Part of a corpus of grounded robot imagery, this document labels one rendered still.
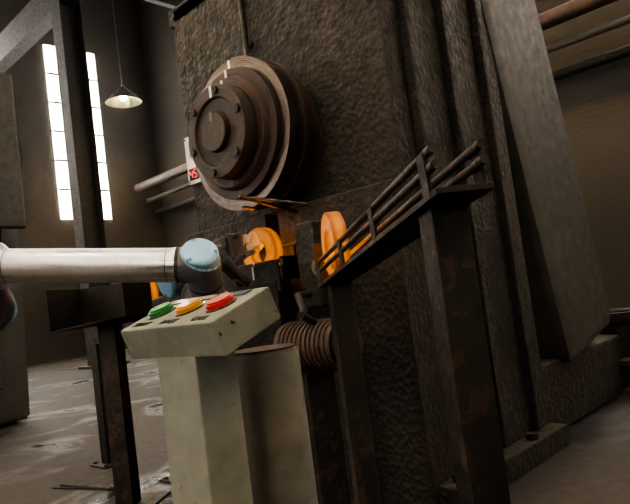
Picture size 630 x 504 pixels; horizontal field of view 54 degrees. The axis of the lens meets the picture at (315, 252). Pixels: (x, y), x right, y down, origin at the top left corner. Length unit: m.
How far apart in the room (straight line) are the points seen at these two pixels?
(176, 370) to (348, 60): 1.20
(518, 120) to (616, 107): 5.49
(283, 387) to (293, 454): 0.11
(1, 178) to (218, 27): 2.42
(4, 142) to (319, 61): 2.93
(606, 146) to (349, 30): 6.10
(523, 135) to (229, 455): 1.73
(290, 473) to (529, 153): 1.63
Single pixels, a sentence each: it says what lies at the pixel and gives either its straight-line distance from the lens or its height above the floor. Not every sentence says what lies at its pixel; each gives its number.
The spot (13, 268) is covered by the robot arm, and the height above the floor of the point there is 0.75.
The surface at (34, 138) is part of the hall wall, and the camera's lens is 12.89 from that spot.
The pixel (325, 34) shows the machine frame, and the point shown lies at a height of 1.36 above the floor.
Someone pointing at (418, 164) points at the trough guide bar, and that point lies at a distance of 0.78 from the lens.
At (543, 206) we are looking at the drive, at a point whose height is 0.80.
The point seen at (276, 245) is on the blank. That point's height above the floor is 0.76.
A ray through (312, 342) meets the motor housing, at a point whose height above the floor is 0.48.
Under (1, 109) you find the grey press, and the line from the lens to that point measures 4.58.
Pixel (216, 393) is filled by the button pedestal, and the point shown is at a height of 0.48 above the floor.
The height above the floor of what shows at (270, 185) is 0.93.
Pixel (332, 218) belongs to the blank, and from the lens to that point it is 1.39.
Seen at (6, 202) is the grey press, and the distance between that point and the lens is 4.42.
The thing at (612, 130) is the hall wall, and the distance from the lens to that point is 7.78.
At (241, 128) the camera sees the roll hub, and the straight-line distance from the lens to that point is 1.81.
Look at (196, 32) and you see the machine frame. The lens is 2.47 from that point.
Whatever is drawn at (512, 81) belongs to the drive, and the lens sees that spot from 2.38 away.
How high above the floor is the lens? 0.60
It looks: 4 degrees up
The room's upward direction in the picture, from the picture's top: 7 degrees counter-clockwise
